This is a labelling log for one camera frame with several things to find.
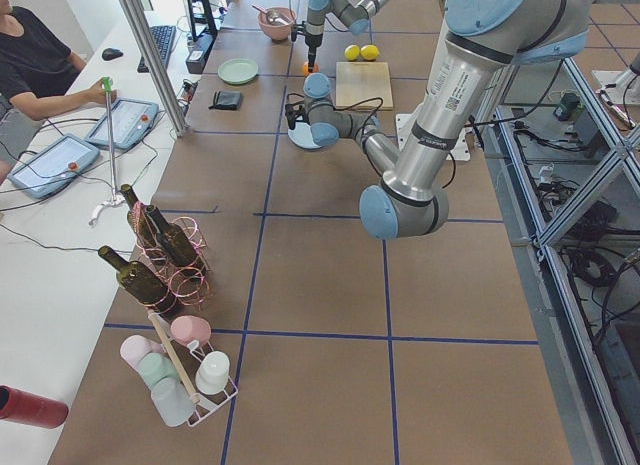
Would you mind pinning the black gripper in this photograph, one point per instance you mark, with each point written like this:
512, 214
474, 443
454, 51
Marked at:
313, 41

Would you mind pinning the orange fruit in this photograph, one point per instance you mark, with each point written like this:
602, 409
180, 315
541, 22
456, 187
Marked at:
308, 69

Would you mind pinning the light blue plate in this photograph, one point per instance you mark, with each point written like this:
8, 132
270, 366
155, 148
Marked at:
301, 137

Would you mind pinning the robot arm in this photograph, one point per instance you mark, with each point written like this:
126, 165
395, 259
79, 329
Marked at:
356, 19
478, 38

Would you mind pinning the green plate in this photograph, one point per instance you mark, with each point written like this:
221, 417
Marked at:
238, 71

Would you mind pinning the pink bowl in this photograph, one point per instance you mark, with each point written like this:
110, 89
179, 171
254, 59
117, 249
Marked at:
277, 32

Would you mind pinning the near yellow lemon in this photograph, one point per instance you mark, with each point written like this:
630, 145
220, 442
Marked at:
352, 53

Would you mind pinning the yellow lemon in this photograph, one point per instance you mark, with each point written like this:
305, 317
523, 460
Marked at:
352, 53
369, 52

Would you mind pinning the metal scoop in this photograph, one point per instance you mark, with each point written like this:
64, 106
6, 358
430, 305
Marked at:
273, 17

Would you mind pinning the wooden cutting board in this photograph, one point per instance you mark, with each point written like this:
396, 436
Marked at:
357, 81

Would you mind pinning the far yellow lemon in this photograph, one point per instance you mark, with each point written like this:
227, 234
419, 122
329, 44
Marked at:
369, 52

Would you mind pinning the folded grey cloth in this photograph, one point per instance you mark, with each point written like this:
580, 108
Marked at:
226, 100

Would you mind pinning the black keyboard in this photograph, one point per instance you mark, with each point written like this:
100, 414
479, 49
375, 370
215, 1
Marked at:
164, 37

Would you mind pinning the far teach pendant tablet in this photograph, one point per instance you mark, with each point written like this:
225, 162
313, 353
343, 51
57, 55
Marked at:
131, 119

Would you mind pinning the teach pendant tablet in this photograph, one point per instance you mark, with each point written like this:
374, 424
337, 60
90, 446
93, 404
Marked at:
50, 170
131, 119

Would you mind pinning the black computer mouse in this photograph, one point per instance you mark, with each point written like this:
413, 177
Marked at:
109, 54

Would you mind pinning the metal stand with green top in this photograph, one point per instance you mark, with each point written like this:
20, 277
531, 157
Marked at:
115, 198

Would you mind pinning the rear green wine bottle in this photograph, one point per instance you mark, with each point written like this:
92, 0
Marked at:
142, 227

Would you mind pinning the green wine bottle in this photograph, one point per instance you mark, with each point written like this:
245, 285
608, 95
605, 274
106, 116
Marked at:
142, 227
143, 284
175, 243

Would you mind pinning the middle green wine bottle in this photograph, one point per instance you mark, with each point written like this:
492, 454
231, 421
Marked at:
175, 243

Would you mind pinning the person in black shirt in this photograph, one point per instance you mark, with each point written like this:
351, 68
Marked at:
38, 69

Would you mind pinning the near teach pendant tablet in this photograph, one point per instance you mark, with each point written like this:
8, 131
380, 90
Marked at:
50, 170

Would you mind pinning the front green wine bottle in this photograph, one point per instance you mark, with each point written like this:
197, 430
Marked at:
143, 284

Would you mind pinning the pink cup on rack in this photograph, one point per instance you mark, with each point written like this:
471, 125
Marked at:
187, 328

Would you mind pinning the white cup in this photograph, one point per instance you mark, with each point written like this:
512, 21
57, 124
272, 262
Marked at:
213, 372

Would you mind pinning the pale pink cup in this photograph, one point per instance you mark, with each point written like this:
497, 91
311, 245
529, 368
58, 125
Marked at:
135, 347

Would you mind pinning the mint green cup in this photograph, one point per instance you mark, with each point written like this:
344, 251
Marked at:
154, 367

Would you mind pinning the grey blue cup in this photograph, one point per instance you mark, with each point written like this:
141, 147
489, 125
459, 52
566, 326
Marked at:
172, 401

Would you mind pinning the red cylinder bottle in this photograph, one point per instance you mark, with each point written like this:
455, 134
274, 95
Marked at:
26, 408

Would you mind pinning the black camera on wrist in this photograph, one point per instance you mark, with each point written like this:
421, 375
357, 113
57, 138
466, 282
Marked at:
295, 113

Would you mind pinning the aluminium frame post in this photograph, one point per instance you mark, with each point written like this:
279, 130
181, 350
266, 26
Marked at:
136, 18

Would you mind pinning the copper wire bottle rack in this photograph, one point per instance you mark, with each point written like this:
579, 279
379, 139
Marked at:
189, 283

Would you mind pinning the white wire cup rack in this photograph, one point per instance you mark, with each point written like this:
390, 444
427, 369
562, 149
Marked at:
186, 360

